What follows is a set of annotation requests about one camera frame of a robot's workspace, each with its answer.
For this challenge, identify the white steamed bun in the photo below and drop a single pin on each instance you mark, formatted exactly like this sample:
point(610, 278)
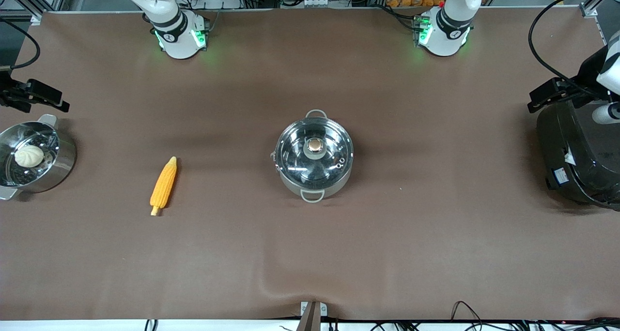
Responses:
point(29, 155)

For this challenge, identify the black electric cooker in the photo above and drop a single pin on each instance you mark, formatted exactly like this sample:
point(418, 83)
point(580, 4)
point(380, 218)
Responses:
point(586, 166)

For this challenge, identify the metal corner bracket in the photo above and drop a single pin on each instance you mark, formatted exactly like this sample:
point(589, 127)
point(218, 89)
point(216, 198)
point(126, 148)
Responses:
point(589, 11)
point(36, 18)

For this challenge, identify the yellow corn cob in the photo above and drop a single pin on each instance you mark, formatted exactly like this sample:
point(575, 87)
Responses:
point(163, 185)

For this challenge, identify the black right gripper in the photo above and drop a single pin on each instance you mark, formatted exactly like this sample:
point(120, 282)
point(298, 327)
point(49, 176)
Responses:
point(7, 95)

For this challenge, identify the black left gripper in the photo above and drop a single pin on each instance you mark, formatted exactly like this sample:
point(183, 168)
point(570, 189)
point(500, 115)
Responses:
point(584, 80)

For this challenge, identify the brown table mat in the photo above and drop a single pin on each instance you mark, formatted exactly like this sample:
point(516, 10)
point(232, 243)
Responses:
point(193, 253)

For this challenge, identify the glass pot lid with knob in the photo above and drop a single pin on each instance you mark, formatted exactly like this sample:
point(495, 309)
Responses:
point(315, 145)

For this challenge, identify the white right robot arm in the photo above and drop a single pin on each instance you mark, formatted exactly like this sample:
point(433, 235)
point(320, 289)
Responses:
point(177, 40)

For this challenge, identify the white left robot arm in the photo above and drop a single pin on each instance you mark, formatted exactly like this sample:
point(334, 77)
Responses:
point(448, 30)

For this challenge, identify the stainless steel steamer pot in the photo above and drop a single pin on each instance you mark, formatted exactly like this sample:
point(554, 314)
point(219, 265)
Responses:
point(63, 161)

